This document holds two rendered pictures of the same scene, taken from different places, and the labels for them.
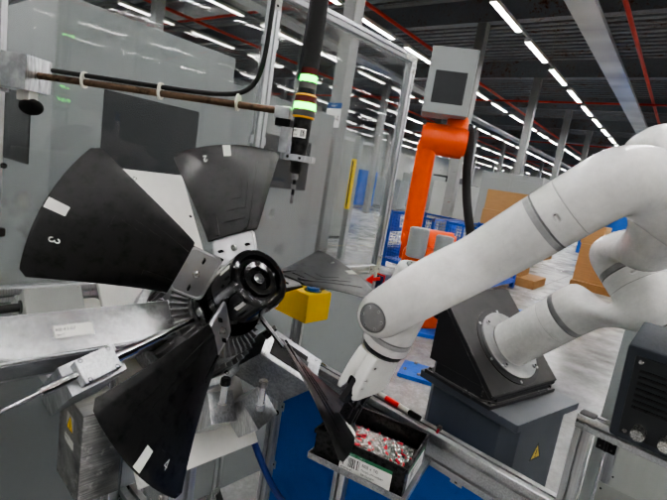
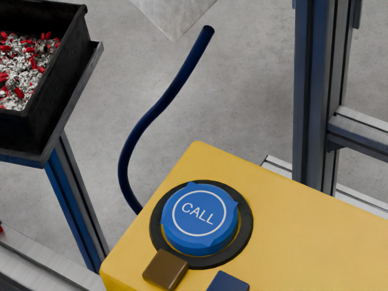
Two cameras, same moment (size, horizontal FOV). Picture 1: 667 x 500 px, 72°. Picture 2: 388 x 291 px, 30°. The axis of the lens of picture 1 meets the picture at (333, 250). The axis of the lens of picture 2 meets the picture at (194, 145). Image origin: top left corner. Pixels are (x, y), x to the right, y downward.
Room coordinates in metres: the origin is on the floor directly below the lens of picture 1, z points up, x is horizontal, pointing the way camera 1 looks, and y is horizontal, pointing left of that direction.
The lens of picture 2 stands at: (1.56, 0.03, 1.40)
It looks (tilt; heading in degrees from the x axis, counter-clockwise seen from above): 51 degrees down; 176
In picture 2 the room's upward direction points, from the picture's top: 9 degrees counter-clockwise
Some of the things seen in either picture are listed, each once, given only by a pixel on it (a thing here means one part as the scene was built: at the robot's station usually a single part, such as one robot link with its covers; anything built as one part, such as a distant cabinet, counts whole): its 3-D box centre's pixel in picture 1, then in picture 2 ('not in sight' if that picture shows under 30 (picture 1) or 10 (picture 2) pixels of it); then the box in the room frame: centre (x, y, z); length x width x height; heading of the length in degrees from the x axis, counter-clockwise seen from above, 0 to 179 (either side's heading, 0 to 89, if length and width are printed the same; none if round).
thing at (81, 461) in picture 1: (89, 438); not in sight; (0.97, 0.50, 0.73); 0.15 x 0.09 x 0.22; 48
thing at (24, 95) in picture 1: (31, 103); not in sight; (0.99, 0.68, 1.47); 0.05 x 0.04 x 0.05; 83
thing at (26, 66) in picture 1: (17, 72); not in sight; (0.99, 0.72, 1.53); 0.10 x 0.07 x 0.09; 83
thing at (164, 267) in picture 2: not in sight; (165, 270); (1.38, 0.02, 1.08); 0.02 x 0.02 x 0.01; 48
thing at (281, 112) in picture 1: (295, 135); not in sight; (0.92, 0.11, 1.49); 0.09 x 0.07 x 0.10; 83
